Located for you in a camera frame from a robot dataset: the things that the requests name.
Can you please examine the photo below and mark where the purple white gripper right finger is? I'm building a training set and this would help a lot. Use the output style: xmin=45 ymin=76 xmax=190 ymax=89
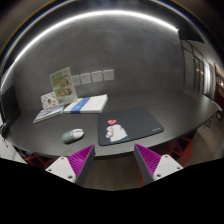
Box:
xmin=134 ymin=144 xmax=182 ymax=186

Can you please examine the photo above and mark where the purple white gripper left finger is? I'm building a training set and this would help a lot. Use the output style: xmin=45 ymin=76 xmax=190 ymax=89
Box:
xmin=46 ymin=145 xmax=95 ymax=186

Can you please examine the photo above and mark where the green white computer mouse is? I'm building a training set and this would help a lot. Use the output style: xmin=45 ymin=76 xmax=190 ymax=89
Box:
xmin=62 ymin=129 xmax=84 ymax=144

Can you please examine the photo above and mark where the dark mouse pad with print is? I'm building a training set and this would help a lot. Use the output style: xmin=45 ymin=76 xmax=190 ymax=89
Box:
xmin=98 ymin=107 xmax=164 ymax=146

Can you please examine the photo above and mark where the red chair left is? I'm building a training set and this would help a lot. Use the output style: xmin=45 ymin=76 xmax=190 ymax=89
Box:
xmin=25 ymin=154 xmax=55 ymax=169

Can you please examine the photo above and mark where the grey cover book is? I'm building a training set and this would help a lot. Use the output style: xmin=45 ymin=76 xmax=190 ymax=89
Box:
xmin=34 ymin=106 xmax=63 ymax=123

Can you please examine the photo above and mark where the white blue book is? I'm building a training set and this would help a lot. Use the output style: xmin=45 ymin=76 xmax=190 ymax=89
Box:
xmin=63 ymin=95 xmax=108 ymax=114

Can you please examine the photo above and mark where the small white illustrated card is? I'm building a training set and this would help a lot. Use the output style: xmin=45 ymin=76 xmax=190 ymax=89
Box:
xmin=41 ymin=92 xmax=58 ymax=109

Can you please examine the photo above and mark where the green standing leaflet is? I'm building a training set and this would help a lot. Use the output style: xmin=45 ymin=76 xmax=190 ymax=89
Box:
xmin=50 ymin=67 xmax=78 ymax=105

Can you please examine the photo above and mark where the black monitor at left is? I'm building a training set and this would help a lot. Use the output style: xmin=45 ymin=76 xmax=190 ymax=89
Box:
xmin=1 ymin=86 xmax=21 ymax=126

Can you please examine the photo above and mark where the glass partition with frames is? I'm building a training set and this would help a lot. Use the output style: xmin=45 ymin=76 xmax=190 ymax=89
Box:
xmin=181 ymin=40 xmax=214 ymax=98

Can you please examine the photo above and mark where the curved ceiling light strip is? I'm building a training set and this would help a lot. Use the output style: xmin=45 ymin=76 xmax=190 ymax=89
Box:
xmin=0 ymin=10 xmax=178 ymax=91

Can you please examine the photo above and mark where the white wall paper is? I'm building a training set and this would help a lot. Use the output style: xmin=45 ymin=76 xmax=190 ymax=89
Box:
xmin=80 ymin=73 xmax=91 ymax=85
xmin=103 ymin=69 xmax=115 ymax=81
xmin=72 ymin=75 xmax=81 ymax=86
xmin=91 ymin=71 xmax=103 ymax=82

